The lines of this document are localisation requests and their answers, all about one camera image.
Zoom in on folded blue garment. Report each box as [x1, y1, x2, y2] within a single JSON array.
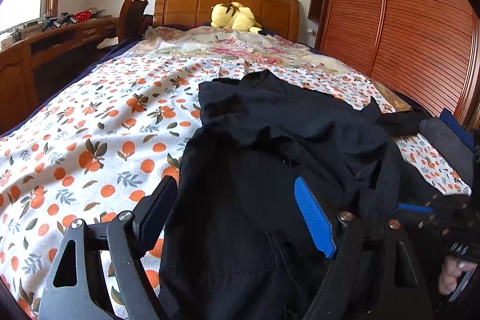
[[439, 108, 475, 152]]

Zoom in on orange print bed sheet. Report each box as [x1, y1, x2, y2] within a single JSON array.
[[0, 49, 472, 320]]

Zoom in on floral quilt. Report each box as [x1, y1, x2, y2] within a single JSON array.
[[130, 26, 412, 113]]

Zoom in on right hand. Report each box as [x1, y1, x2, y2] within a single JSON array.
[[438, 256, 477, 296]]

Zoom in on red basket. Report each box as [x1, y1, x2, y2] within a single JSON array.
[[73, 10, 92, 23]]

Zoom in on wooden headboard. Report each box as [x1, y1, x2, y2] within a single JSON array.
[[153, 0, 299, 42]]

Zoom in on folded grey garment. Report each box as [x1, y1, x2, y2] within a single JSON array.
[[419, 117, 473, 187]]

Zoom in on yellow plush toy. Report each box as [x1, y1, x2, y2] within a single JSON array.
[[211, 1, 263, 33]]

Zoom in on wooden desk cabinet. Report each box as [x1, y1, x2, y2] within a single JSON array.
[[1, 18, 118, 133]]

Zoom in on black trench coat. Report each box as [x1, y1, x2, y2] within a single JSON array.
[[157, 69, 443, 320]]

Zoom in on wooden louvered wardrobe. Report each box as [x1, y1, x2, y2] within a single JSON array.
[[308, 0, 479, 128]]

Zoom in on wooden chair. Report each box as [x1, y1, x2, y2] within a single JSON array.
[[116, 0, 149, 42]]

